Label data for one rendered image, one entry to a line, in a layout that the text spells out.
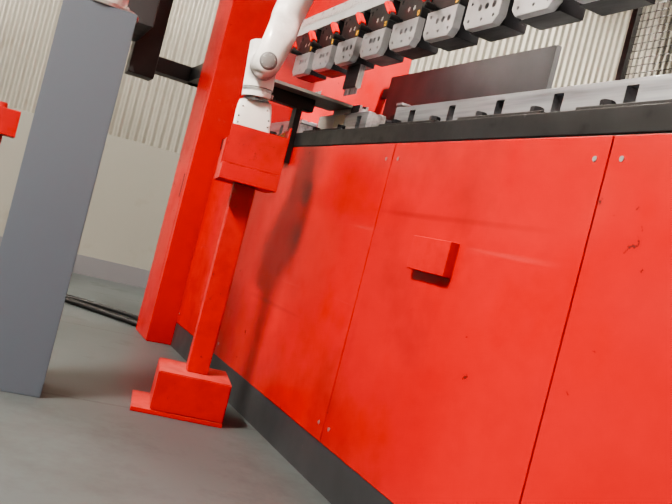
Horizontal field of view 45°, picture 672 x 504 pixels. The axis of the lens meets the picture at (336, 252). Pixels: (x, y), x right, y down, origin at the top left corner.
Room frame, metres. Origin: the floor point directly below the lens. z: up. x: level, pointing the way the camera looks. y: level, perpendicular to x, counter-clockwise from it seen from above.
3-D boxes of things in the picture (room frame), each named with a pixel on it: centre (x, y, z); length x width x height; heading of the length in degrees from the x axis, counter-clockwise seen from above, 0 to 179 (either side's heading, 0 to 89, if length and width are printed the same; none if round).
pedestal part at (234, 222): (2.31, 0.30, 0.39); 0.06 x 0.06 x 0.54; 13
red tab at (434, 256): (1.65, -0.19, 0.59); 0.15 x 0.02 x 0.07; 24
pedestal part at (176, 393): (2.30, 0.33, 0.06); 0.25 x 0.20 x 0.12; 103
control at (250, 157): (2.31, 0.30, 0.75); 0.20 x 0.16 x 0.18; 13
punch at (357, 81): (2.65, 0.08, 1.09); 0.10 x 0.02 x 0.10; 24
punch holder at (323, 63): (2.86, 0.18, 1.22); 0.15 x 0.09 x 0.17; 24
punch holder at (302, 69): (3.04, 0.26, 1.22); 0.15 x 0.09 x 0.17; 24
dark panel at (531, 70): (3.08, -0.29, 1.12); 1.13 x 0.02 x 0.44; 24
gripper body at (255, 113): (2.25, 0.31, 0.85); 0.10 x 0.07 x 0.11; 103
